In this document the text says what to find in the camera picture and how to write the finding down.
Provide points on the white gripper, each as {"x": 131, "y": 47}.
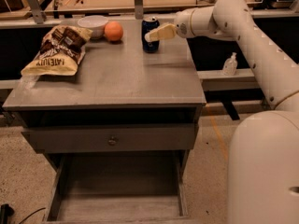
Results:
{"x": 182, "y": 24}

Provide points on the blue pepsi can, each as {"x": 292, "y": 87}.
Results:
{"x": 148, "y": 24}

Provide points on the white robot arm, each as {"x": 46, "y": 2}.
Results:
{"x": 263, "y": 159}

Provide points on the grey drawer cabinet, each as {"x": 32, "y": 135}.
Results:
{"x": 115, "y": 85}

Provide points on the grey upper drawer with knob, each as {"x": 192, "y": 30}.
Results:
{"x": 80, "y": 139}

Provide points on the open grey middle drawer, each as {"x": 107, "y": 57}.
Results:
{"x": 119, "y": 188}

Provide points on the orange fruit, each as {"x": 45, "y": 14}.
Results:
{"x": 113, "y": 31}

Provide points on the clear sanitizer pump bottle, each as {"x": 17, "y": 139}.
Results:
{"x": 230, "y": 65}

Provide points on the white plastic bowl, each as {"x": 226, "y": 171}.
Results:
{"x": 96, "y": 23}

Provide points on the yellow brown chip bag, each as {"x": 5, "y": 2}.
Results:
{"x": 60, "y": 53}

